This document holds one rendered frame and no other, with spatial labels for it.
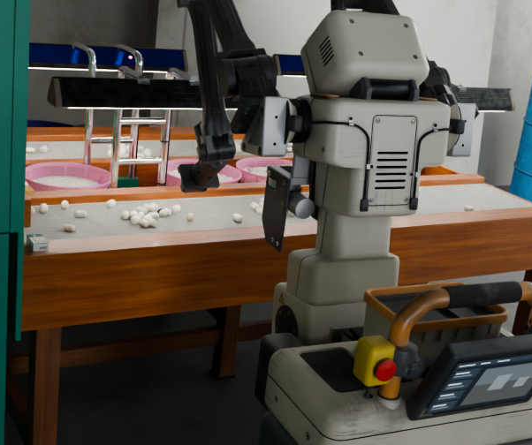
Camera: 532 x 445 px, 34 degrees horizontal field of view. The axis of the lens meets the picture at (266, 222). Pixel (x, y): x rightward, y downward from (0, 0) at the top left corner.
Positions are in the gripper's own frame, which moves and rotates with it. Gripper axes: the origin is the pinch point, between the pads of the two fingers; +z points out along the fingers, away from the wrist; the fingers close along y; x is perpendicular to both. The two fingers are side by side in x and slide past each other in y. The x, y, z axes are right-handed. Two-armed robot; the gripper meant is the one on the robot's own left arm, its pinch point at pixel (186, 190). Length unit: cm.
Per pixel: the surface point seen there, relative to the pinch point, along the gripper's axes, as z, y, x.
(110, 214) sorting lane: 20.4, 13.5, -2.0
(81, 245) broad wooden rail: -1.5, 31.0, 13.8
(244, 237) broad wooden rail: -4.4, -11.2, 15.8
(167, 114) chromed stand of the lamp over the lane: 16.6, -8.2, -31.0
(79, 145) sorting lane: 76, -2, -50
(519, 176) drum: 164, -316, -69
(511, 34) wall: 143, -329, -159
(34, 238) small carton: -1.5, 41.9, 11.3
